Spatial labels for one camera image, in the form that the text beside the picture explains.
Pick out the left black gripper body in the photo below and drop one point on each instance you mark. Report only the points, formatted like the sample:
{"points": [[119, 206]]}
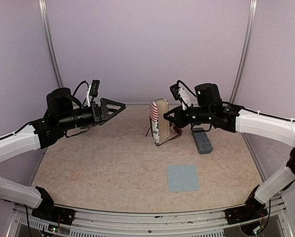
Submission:
{"points": [[96, 119]]}

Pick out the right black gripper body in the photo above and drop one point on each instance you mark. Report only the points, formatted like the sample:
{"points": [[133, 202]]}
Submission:
{"points": [[184, 121]]}

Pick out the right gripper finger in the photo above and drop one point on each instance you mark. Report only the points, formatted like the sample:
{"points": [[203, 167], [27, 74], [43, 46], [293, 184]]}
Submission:
{"points": [[173, 112], [176, 121]]}

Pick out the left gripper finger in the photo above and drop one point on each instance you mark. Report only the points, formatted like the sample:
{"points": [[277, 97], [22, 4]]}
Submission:
{"points": [[107, 114], [112, 105]]}

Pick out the newspaper print glasses case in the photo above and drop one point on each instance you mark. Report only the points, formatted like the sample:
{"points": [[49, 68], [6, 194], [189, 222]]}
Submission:
{"points": [[160, 128]]}

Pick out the blue-grey hard glasses case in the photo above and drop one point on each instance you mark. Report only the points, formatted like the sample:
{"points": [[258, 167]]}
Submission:
{"points": [[202, 142]]}

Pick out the blue cleaning cloth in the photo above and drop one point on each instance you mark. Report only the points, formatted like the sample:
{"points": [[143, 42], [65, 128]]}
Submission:
{"points": [[182, 178]]}

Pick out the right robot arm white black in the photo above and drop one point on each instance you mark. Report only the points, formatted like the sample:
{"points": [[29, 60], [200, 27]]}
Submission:
{"points": [[211, 110]]}

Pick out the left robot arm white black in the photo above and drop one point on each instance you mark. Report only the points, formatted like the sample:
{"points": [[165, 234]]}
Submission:
{"points": [[64, 112]]}

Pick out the brown sunglasses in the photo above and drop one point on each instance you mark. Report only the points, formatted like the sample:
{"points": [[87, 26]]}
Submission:
{"points": [[177, 133]]}

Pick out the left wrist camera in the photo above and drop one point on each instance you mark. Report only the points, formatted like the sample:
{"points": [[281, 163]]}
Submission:
{"points": [[94, 88]]}

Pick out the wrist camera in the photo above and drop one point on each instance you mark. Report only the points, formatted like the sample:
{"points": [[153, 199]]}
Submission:
{"points": [[180, 95], [94, 88]]}

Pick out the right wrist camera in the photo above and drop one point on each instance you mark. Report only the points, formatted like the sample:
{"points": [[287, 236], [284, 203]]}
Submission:
{"points": [[180, 95]]}

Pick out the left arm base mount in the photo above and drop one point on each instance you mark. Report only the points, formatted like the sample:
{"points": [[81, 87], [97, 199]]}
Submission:
{"points": [[50, 212]]}

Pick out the aluminium front rail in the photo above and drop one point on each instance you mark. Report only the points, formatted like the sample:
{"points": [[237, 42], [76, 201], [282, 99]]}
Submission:
{"points": [[221, 222]]}

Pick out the left aluminium corner post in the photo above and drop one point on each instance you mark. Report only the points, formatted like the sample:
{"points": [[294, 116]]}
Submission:
{"points": [[49, 42]]}

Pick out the aluminium corner post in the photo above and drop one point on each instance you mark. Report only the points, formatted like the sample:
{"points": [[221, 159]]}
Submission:
{"points": [[245, 50], [49, 42]]}

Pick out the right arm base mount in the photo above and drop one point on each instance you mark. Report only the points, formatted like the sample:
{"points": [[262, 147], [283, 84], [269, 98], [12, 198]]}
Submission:
{"points": [[250, 210]]}

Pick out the right aluminium corner post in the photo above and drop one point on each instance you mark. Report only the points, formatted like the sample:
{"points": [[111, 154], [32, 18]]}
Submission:
{"points": [[245, 50]]}

